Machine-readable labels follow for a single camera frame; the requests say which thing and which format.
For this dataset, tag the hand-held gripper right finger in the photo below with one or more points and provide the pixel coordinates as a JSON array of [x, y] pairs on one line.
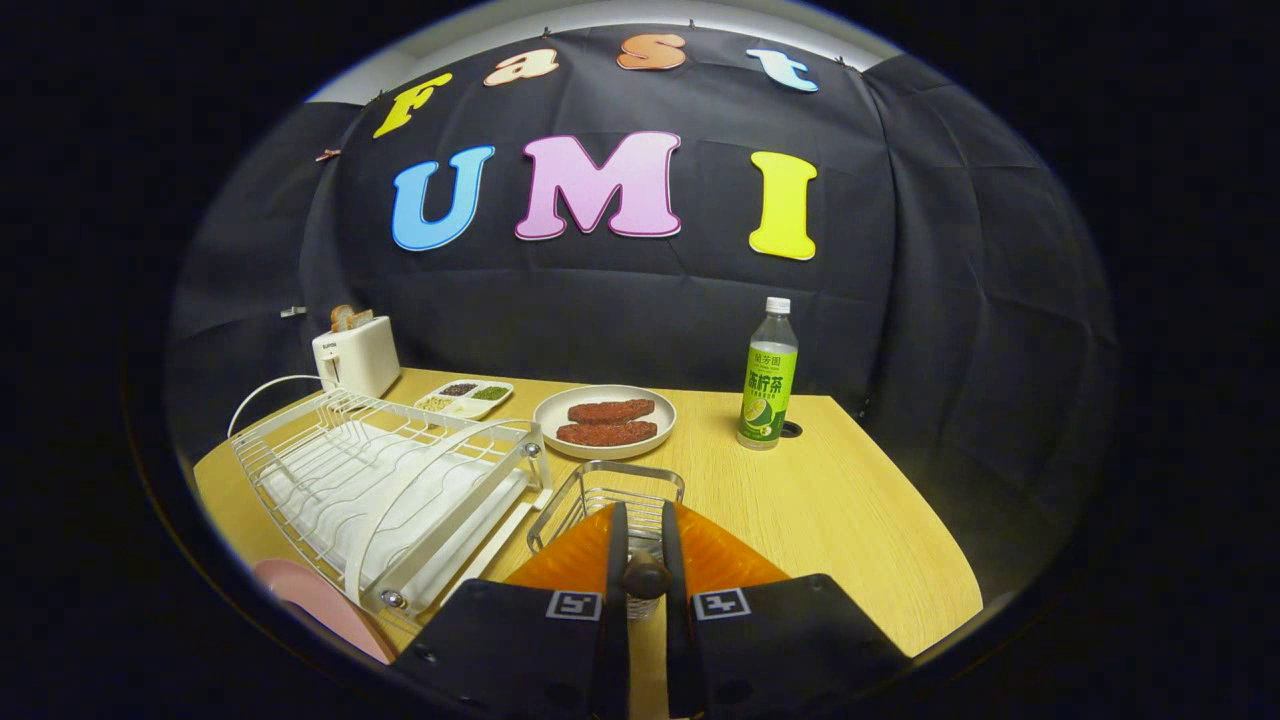
[[678, 660]]

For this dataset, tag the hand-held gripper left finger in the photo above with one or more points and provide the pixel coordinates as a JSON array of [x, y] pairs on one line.
[[612, 660]]

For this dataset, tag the pink plate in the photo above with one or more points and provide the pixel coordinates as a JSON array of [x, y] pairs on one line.
[[320, 600]]

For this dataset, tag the white round plate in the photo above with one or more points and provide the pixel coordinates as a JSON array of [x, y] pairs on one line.
[[550, 415]]

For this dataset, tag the white divided condiment dish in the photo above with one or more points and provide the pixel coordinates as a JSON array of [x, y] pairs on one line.
[[470, 405]]

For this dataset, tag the brown meat patty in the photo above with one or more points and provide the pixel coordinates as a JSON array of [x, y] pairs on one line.
[[611, 411], [607, 433]]

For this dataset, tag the green label drink bottle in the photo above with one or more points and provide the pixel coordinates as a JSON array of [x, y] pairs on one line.
[[768, 390]]

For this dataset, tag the white ribbed drain tray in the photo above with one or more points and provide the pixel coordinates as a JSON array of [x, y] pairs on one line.
[[330, 480]]

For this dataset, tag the white toaster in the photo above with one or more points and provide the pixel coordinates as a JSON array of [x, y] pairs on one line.
[[360, 355]]

